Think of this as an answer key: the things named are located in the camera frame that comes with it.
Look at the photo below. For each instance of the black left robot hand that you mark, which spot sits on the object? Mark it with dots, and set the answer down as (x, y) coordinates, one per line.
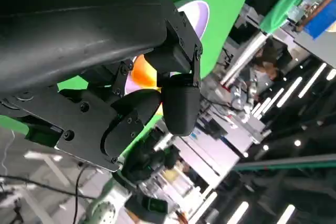
(78, 30)

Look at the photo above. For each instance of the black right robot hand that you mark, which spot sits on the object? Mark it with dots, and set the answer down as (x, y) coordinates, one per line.
(141, 161)

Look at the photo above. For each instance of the orange white toy bread roll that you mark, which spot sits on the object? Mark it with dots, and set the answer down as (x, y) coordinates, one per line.
(143, 73)

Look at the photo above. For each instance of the lilac plate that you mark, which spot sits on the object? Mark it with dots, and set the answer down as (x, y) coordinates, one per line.
(199, 16)

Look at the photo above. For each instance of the green table cloth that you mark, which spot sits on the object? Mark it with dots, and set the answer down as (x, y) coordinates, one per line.
(223, 3)

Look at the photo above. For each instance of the person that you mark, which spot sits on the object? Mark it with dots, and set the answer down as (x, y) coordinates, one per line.
(270, 58)

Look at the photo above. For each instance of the green workshop table cover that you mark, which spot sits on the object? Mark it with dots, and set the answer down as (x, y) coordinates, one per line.
(283, 6)

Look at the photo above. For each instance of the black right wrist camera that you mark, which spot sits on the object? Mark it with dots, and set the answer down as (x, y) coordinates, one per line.
(148, 207)

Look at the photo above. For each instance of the silver metal post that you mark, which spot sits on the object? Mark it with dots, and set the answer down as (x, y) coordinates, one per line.
(244, 58)

